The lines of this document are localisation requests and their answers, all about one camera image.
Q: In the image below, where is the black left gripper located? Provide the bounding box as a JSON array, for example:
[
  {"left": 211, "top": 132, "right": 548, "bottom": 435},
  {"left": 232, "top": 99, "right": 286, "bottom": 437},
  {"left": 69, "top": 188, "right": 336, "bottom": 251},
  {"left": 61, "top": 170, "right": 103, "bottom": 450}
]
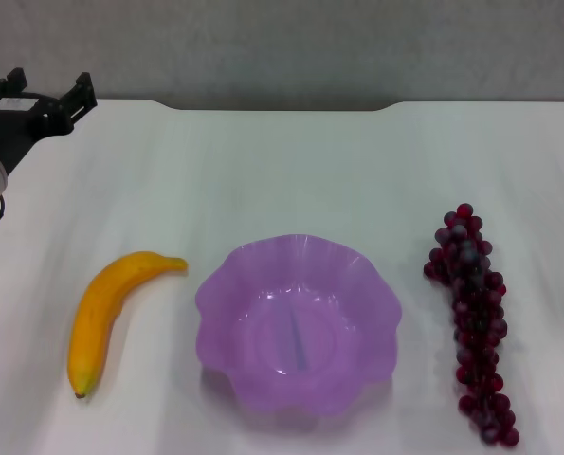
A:
[{"left": 0, "top": 67, "right": 97, "bottom": 176}]

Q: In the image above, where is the dark red grape bunch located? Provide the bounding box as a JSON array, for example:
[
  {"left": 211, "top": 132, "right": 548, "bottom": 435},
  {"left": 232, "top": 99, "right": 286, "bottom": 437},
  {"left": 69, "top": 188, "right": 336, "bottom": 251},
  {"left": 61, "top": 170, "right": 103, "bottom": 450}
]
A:
[{"left": 422, "top": 203, "right": 520, "bottom": 447}]

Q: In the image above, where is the yellow banana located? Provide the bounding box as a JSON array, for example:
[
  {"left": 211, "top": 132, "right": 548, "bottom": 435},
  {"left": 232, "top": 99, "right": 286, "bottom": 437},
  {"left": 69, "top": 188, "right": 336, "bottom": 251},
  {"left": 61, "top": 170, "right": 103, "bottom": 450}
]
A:
[{"left": 67, "top": 250, "right": 189, "bottom": 399}]

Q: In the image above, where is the purple wavy plastic bowl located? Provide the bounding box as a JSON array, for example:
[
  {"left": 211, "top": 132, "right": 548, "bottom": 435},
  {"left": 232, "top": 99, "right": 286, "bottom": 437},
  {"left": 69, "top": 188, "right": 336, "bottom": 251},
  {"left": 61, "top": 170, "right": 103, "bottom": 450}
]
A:
[{"left": 194, "top": 232, "right": 403, "bottom": 421}]

